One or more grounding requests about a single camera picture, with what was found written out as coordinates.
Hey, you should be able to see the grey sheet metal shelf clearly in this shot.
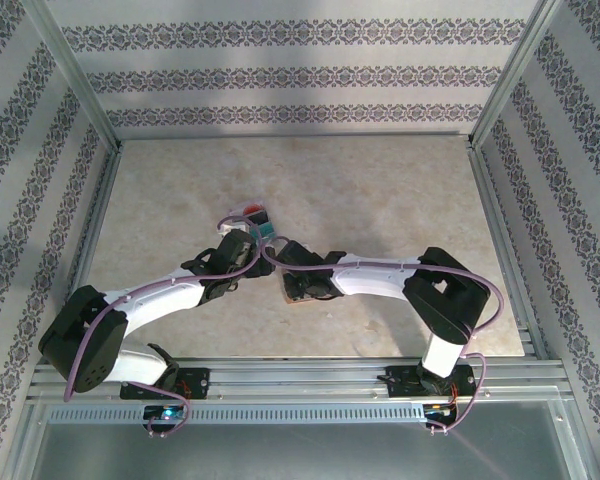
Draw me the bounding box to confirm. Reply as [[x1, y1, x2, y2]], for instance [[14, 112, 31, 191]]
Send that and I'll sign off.
[[2, 397, 596, 480]]

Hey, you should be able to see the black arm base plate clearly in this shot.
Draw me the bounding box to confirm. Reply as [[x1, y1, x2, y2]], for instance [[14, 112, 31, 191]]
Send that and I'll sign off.
[[387, 364, 477, 400], [119, 367, 211, 400]]

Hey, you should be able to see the brown leather wallet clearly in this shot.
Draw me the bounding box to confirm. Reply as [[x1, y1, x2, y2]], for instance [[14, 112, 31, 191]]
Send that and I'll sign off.
[[279, 279, 321, 306]]

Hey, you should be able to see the small controller board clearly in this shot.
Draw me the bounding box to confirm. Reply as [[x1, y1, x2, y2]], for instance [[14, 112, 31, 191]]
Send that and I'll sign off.
[[143, 405, 187, 424], [423, 402, 459, 421]]

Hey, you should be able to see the aluminium frame post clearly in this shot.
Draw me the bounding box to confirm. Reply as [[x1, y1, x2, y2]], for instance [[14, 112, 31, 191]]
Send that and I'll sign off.
[[22, 0, 124, 151], [471, 0, 566, 149]]

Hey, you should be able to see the aluminium mounting rail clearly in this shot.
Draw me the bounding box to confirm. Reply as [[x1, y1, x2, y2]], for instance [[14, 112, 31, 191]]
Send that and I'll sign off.
[[27, 355, 574, 402]]

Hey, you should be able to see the purple cable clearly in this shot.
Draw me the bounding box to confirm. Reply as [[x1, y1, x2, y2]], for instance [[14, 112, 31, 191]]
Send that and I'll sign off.
[[262, 237, 505, 436], [63, 214, 271, 439]]

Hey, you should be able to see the aluminium side rail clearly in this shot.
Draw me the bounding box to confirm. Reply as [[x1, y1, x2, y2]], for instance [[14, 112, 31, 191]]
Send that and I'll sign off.
[[465, 139, 554, 362], [47, 142, 126, 365]]

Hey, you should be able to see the clear acrylic card box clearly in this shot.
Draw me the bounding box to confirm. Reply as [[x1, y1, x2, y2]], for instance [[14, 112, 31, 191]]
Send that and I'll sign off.
[[228, 199, 281, 242]]

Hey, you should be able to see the perforated metal cable tray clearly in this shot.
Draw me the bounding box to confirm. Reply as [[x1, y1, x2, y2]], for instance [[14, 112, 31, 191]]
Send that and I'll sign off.
[[47, 402, 427, 426]]

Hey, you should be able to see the aluminium back rail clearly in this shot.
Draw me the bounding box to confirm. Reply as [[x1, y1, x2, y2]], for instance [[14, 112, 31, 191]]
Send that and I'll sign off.
[[115, 130, 476, 144]]

